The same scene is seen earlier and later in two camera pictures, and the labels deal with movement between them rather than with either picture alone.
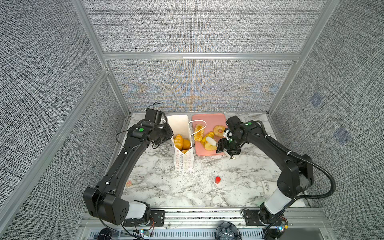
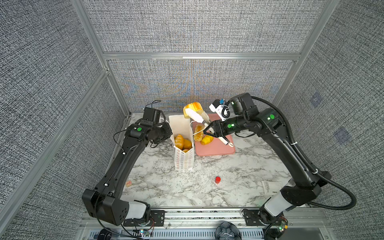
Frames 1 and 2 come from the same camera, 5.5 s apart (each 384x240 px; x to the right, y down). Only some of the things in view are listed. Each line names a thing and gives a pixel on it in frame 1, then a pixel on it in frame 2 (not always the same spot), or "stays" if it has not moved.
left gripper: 170,133 stays
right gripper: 222,145 → 216,124
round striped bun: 178,142 stays
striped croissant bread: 198,136 stays
